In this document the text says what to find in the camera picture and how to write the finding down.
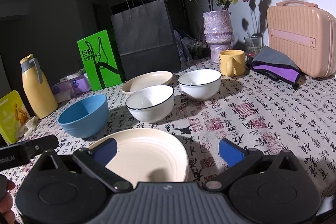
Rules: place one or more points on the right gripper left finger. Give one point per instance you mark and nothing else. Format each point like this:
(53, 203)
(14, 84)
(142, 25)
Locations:
(93, 162)

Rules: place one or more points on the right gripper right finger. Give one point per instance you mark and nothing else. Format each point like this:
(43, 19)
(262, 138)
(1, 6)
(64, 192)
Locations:
(240, 162)

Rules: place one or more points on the cream plate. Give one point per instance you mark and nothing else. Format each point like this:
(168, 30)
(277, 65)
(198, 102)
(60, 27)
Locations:
(146, 80)
(147, 155)

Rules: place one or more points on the person's hand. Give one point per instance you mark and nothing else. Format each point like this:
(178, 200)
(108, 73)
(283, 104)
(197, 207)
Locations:
(7, 215)

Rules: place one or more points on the yellow snack box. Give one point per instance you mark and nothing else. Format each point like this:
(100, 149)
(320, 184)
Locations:
(14, 115)

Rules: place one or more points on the blue bowl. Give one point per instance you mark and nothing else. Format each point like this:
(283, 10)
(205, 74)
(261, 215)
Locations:
(86, 117)

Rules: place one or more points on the calligraphy print tablecloth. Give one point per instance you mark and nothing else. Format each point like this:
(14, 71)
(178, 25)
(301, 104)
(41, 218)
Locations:
(253, 111)

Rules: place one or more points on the yellow thermos jug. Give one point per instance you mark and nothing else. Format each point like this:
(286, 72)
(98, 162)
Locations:
(37, 88)

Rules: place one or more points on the purple tissue pack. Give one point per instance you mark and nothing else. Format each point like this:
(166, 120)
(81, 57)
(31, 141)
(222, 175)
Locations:
(71, 88)

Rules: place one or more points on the white bowl near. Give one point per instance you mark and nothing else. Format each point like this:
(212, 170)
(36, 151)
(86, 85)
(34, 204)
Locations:
(151, 104)

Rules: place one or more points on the white bowl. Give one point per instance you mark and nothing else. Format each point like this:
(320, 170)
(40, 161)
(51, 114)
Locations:
(151, 104)
(201, 84)

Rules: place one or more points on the white bowl far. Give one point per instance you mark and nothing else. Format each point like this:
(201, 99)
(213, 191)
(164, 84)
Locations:
(201, 84)

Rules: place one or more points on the yellow mug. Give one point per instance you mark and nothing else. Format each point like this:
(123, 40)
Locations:
(232, 63)

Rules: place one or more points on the green paper bag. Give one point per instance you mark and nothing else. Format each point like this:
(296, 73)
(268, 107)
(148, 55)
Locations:
(101, 60)

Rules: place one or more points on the grey purple cloth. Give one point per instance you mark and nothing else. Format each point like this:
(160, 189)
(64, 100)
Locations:
(276, 66)

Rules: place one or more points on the clear drinking glass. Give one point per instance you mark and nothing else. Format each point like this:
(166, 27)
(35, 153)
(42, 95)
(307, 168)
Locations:
(253, 45)

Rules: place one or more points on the purple jacket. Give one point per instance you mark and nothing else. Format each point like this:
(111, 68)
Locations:
(183, 51)

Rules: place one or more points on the purple textured vase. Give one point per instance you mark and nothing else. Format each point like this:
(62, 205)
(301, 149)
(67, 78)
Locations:
(219, 33)

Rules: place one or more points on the black paper bag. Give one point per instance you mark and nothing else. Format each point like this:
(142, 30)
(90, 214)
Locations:
(145, 39)

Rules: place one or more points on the pink mini suitcase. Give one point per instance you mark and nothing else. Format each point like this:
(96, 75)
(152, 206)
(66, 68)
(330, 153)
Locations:
(306, 34)

